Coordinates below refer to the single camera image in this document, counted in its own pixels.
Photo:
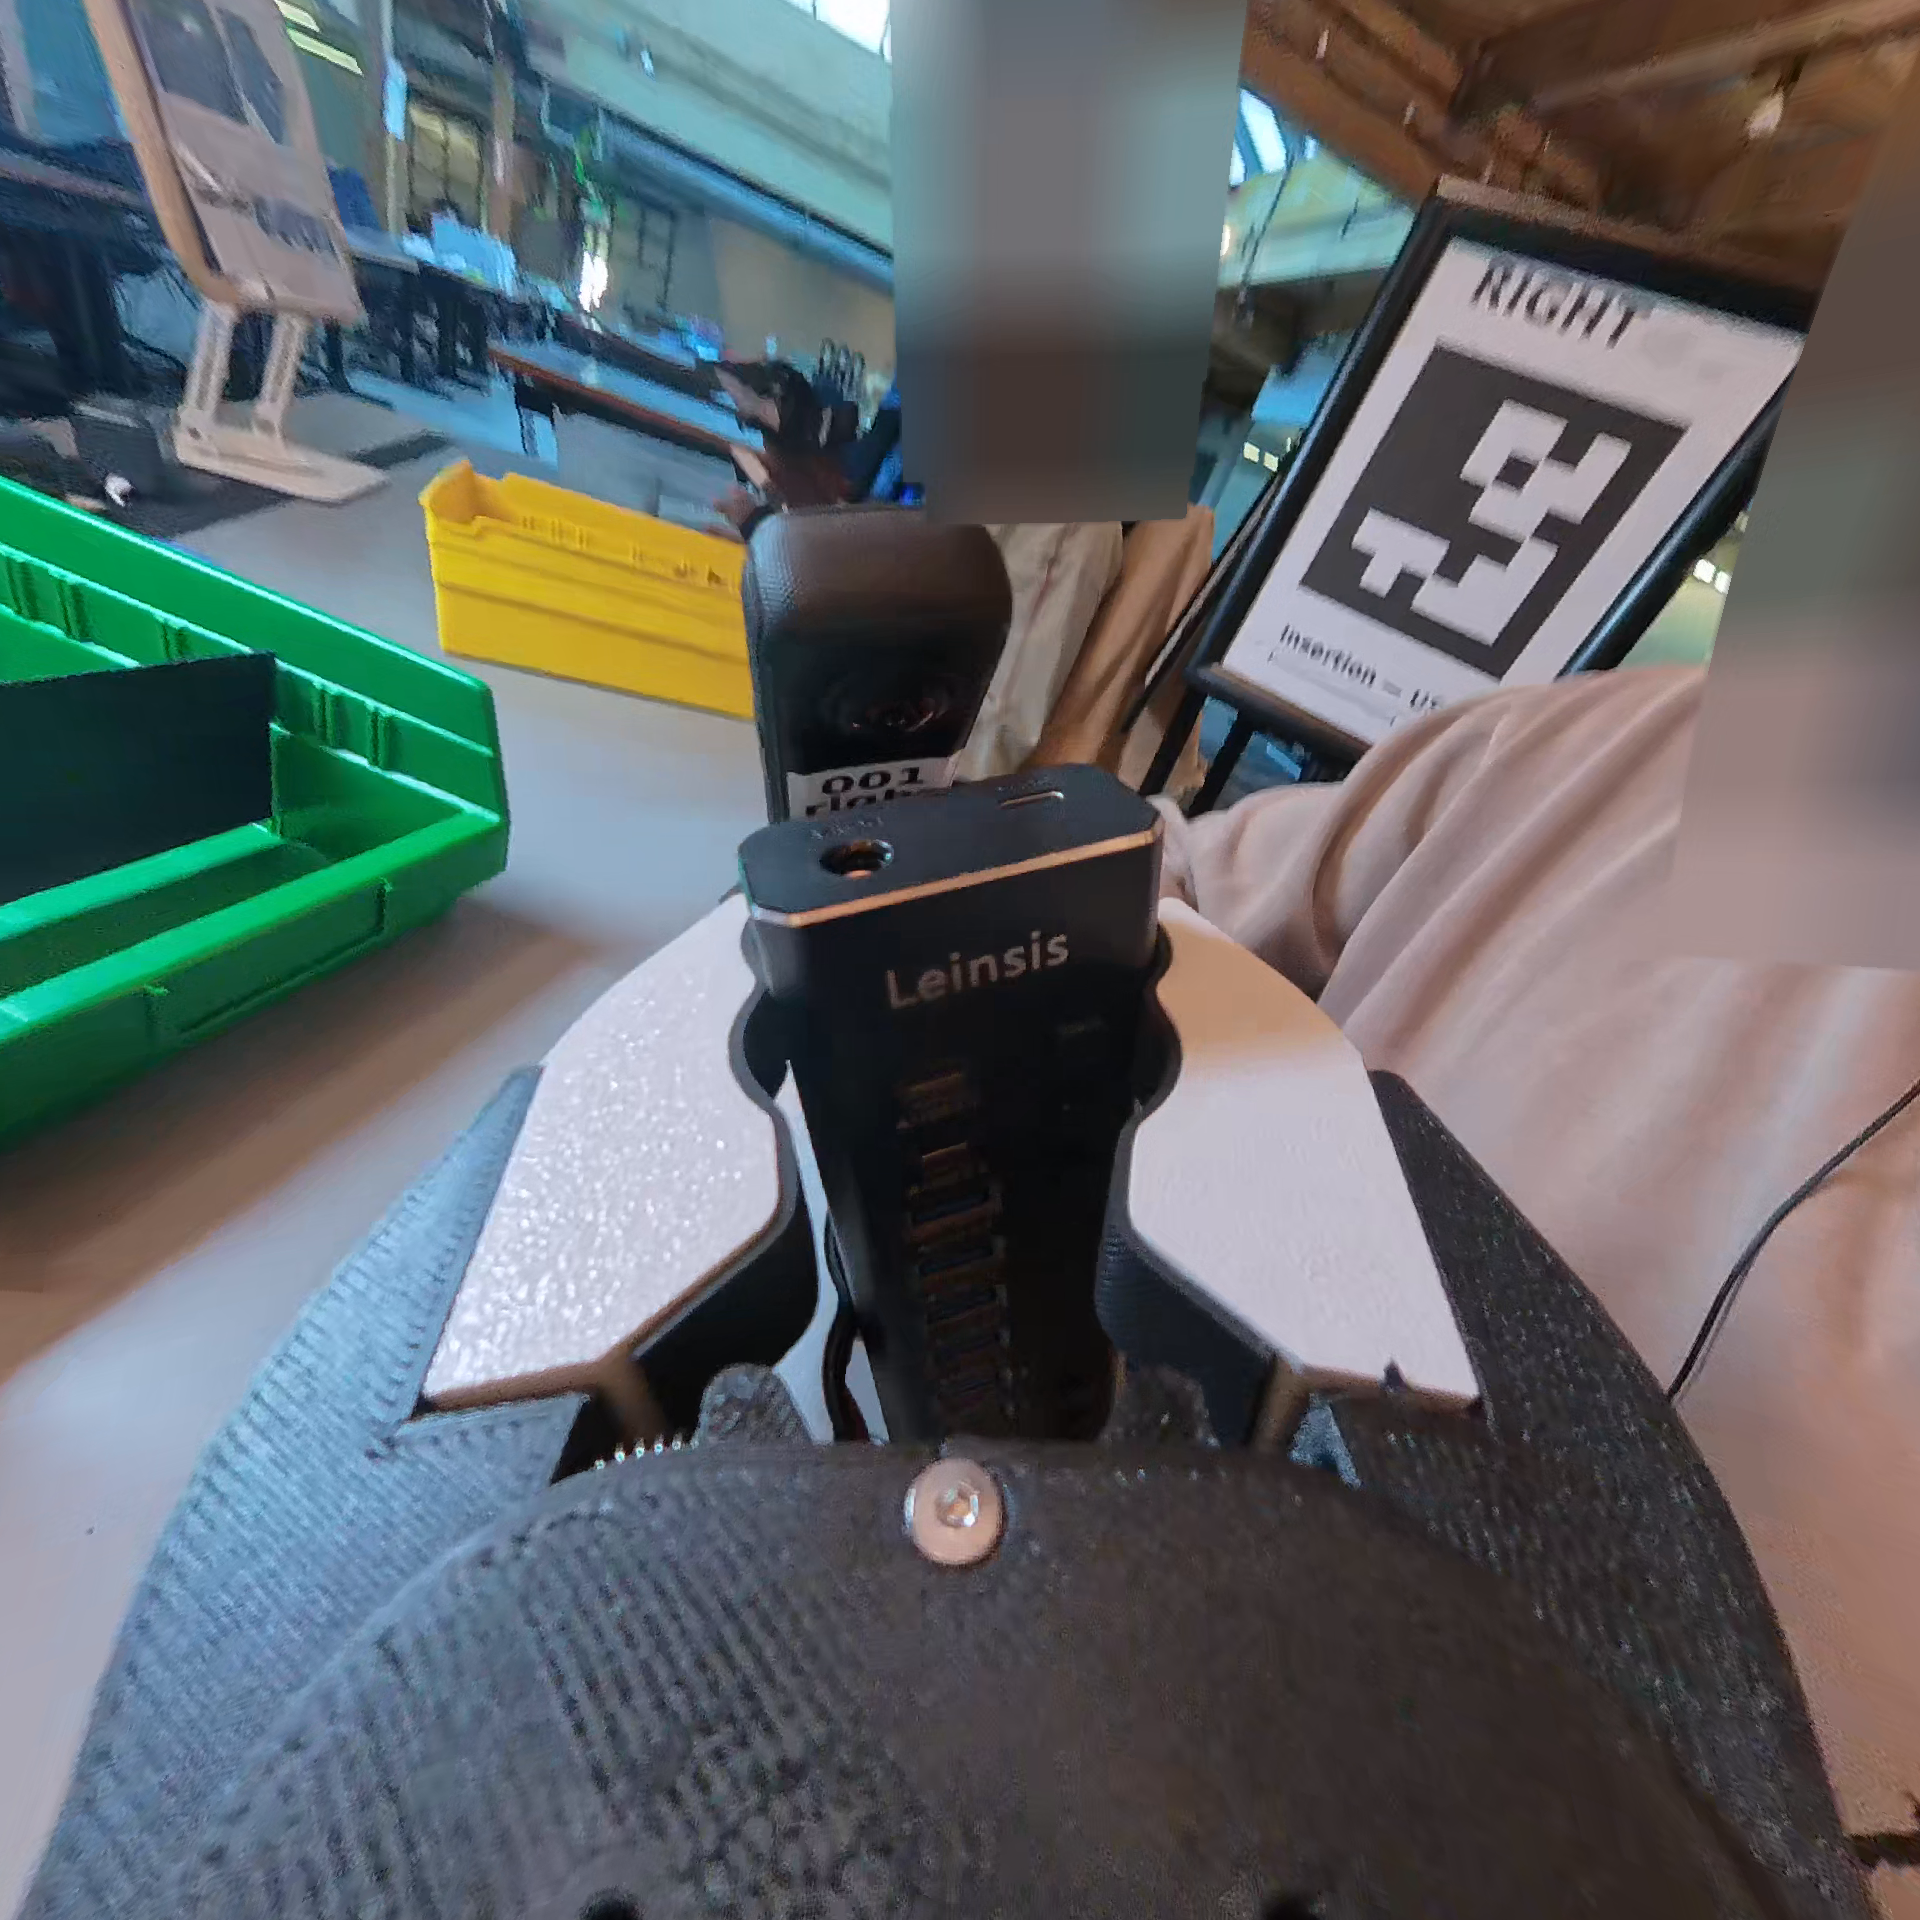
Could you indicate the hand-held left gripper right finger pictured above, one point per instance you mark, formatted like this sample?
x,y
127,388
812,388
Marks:
x,y
1274,1185

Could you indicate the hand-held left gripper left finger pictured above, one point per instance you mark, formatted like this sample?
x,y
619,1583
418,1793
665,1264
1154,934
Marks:
x,y
615,1171

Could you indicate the black usb hub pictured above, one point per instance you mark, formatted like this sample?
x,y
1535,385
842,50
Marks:
x,y
961,1035

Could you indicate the yellow plastic bin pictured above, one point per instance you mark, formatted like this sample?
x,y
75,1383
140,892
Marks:
x,y
569,584

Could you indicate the background table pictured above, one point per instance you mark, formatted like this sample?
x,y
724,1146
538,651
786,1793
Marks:
x,y
629,393

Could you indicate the green plastic bin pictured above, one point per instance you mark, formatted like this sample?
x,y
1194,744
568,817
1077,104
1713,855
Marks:
x,y
346,840

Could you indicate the black card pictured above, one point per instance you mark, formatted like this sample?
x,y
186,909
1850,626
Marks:
x,y
136,765

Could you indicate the black framed sign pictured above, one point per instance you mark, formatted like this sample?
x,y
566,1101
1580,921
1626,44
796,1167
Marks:
x,y
1501,497

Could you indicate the wooden easel sign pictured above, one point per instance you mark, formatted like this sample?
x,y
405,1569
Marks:
x,y
241,179

